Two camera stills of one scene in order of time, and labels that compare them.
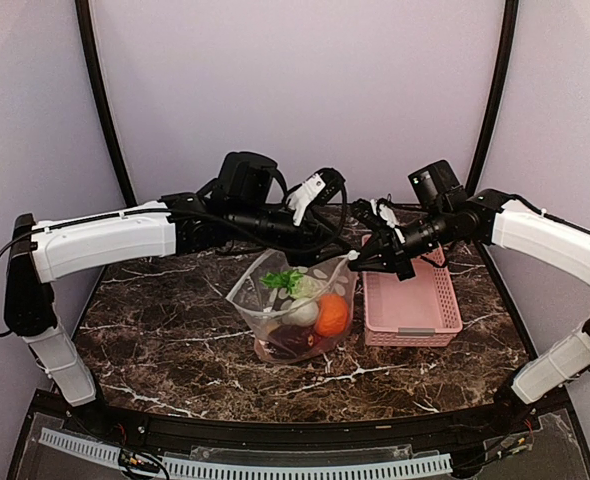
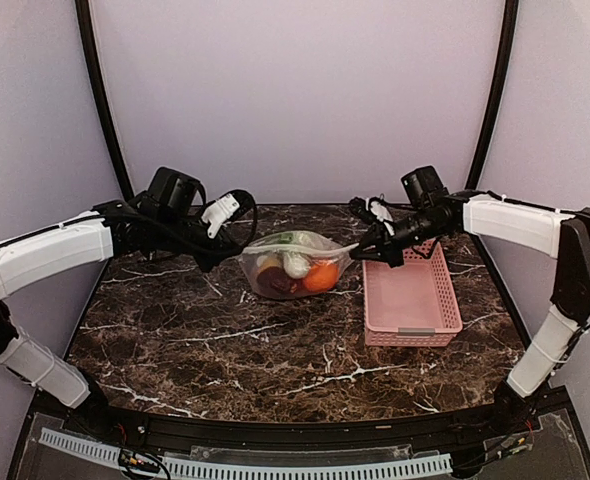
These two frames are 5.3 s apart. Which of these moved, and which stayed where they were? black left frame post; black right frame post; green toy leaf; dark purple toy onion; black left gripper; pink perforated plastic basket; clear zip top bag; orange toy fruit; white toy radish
Moved: dark purple toy onion; clear zip top bag; white toy radish; orange toy fruit; green toy leaf; black left gripper
Stayed: black right frame post; black left frame post; pink perforated plastic basket
